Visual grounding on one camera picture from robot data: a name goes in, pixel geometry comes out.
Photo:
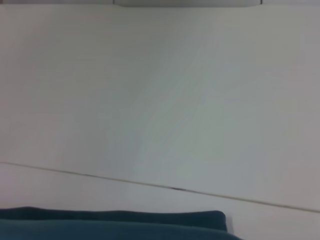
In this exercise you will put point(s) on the teal blue t-shirt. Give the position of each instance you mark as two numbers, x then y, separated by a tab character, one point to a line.
112	225

